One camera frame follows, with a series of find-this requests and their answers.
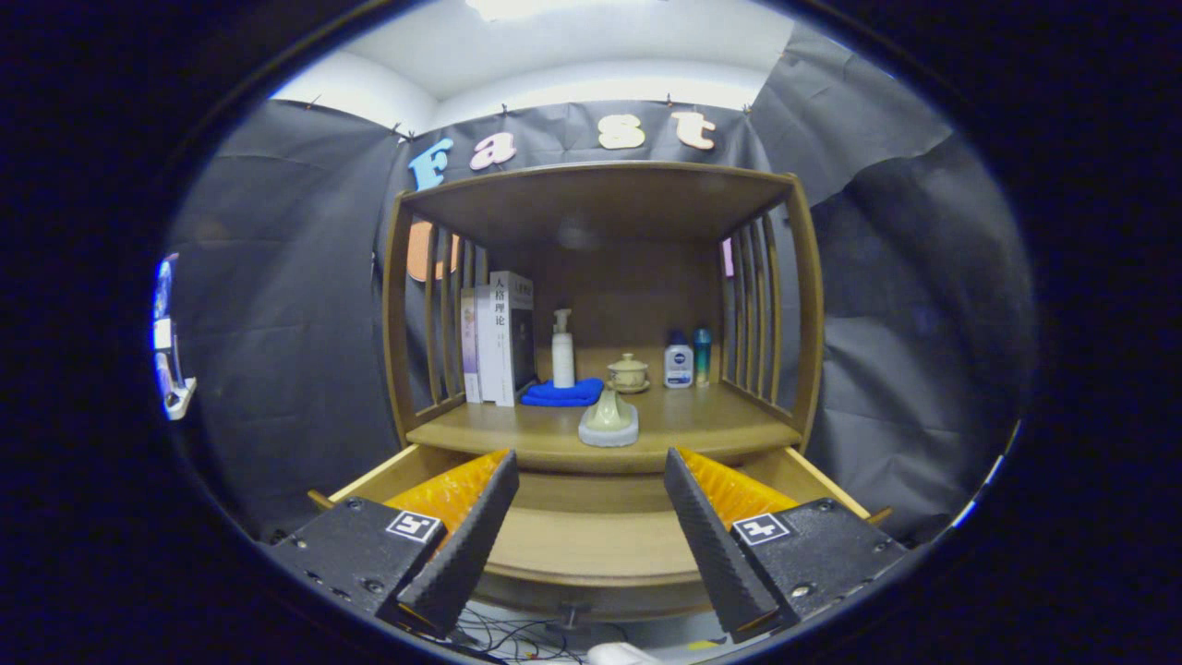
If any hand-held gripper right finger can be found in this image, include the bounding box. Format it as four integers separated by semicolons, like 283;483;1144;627
663;446;913;645

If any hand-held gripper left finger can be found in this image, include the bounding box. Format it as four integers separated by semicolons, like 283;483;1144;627
261;448;521;638

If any wooden drawer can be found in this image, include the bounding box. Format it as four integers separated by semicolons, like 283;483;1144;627
308;443;895;620

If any wooden countertop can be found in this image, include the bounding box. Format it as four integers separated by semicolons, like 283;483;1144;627
406;383;802;474

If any wooden cabinet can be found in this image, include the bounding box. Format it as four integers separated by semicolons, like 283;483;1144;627
381;162;825;477

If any blue folded cloth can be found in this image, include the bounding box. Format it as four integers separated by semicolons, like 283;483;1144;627
519;377;606;408

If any white bottle with blue cap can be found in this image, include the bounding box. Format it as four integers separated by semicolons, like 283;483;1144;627
663;331;694;390

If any beige lidded teacup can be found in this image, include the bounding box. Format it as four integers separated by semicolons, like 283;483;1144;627
606;353;651;394

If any thin pale book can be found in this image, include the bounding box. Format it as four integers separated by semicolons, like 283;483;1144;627
460;286;482;405

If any thick white book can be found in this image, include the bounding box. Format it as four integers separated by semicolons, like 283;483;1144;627
476;270;537;408

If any white pump bottle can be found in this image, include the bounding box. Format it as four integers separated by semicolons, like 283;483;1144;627
550;308;576;390

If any white wall fixture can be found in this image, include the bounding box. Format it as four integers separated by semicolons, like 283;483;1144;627
152;254;198;422

